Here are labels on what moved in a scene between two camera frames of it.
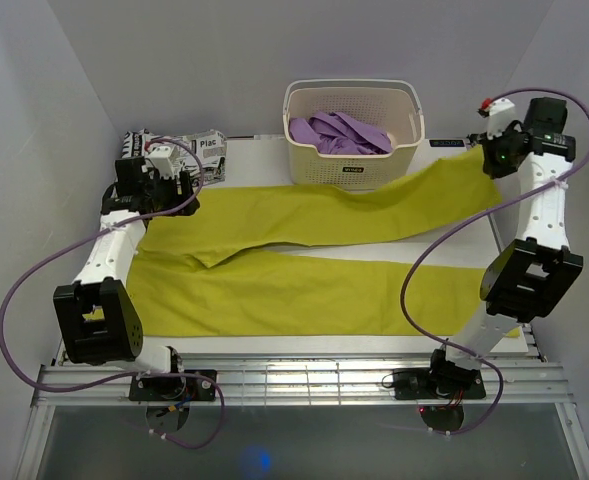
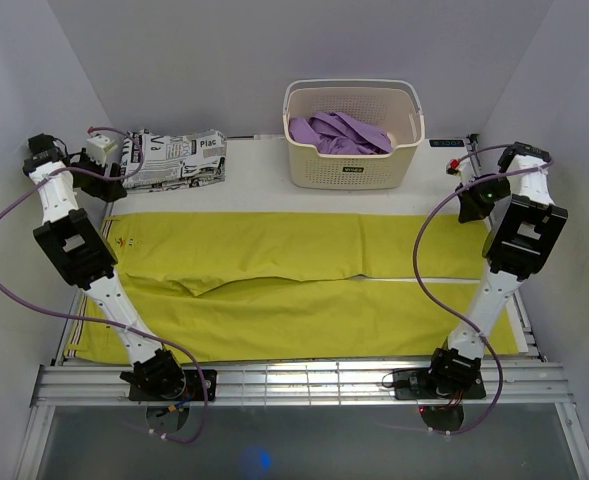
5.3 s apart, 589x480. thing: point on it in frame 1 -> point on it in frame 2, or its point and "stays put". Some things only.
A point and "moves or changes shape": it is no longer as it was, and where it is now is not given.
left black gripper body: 165,193 -> 93,184
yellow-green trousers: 205,262 moves or changes shape
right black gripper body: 495,160 -> 481,197
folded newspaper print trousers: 202,155 stays put
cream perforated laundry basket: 389,106 stays put
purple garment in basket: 336,133 stays put
